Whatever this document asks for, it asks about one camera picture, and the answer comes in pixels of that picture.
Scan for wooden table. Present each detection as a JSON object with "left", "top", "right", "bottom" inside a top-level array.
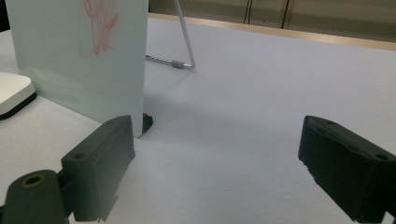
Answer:
[{"left": 148, "top": 12, "right": 396, "bottom": 52}]

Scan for black wall cables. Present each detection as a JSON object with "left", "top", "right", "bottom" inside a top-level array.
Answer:
[{"left": 243, "top": 0, "right": 254, "bottom": 25}]

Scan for pale green glass writing board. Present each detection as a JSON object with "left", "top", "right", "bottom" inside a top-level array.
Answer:
[{"left": 4, "top": 0, "right": 149, "bottom": 138}]

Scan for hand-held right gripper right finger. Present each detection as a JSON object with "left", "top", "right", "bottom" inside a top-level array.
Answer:
[{"left": 298, "top": 115, "right": 396, "bottom": 224}]

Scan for white table mat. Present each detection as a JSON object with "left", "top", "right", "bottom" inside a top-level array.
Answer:
[{"left": 0, "top": 17, "right": 396, "bottom": 224}]

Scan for small red black object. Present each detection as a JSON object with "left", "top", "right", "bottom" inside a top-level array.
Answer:
[{"left": 142, "top": 112, "right": 154, "bottom": 135}]

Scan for white board eraser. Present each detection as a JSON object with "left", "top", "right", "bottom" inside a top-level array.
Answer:
[{"left": 0, "top": 72, "right": 37, "bottom": 121}]

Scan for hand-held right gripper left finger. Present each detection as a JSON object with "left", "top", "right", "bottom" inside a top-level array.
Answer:
[{"left": 61, "top": 115, "right": 136, "bottom": 222}]

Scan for metal stand leg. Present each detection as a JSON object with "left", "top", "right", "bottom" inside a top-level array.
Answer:
[{"left": 145, "top": 0, "right": 196, "bottom": 71}]

